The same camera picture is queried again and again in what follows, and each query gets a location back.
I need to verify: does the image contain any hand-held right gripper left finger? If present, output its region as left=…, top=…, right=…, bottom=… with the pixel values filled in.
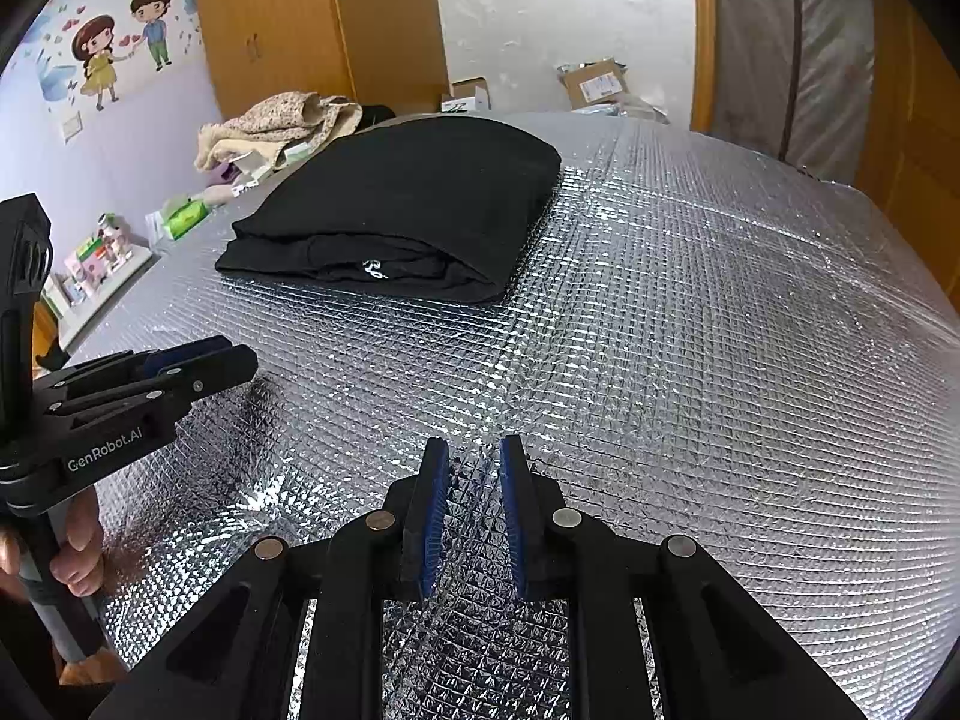
left=90, top=439, right=449, bottom=720

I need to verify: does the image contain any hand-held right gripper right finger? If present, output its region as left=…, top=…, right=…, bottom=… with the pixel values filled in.
left=501, top=436, right=863, bottom=720

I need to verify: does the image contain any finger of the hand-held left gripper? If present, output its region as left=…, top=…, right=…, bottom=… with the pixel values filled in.
left=56, top=336, right=235, bottom=391
left=45, top=345, right=260, bottom=421

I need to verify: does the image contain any black garment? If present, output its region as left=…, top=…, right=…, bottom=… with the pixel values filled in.
left=214, top=114, right=562, bottom=307

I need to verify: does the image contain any person's left hand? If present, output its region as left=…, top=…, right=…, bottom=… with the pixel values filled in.
left=0, top=484, right=106, bottom=601

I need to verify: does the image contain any pile of small colourful packets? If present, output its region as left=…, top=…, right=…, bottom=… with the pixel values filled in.
left=41, top=214, right=151, bottom=316

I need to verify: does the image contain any orange wooden panel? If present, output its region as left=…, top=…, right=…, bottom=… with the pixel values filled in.
left=34, top=307, right=62, bottom=362

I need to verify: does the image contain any green tissue pack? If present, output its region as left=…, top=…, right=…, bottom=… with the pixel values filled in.
left=161, top=199, right=212, bottom=242

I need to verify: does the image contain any silver foil mat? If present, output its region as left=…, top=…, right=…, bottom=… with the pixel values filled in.
left=71, top=111, right=960, bottom=720

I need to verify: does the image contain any beige floral blanket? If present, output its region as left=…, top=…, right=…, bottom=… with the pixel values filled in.
left=195, top=91, right=365, bottom=173

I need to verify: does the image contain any wooden wardrobe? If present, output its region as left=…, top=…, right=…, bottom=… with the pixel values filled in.
left=187, top=0, right=451, bottom=121

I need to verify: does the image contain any white cardboard box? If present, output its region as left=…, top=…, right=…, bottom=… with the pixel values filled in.
left=441, top=77, right=493, bottom=114

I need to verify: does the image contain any white plastic mailer bag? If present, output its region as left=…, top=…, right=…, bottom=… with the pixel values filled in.
left=585, top=94, right=673, bottom=125

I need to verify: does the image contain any brown cardboard box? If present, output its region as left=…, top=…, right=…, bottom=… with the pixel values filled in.
left=559, top=56, right=632, bottom=112

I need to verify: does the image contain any grey plastic door curtain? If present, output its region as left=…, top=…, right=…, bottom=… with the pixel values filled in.
left=709, top=0, right=878, bottom=185

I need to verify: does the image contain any wooden door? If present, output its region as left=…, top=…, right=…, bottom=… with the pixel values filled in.
left=855, top=0, right=960, bottom=241

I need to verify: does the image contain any cartoon couple wall sticker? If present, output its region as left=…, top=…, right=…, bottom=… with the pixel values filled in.
left=22, top=0, right=197, bottom=113

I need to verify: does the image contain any wooden door frame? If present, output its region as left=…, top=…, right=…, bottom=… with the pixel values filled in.
left=690, top=0, right=718, bottom=133

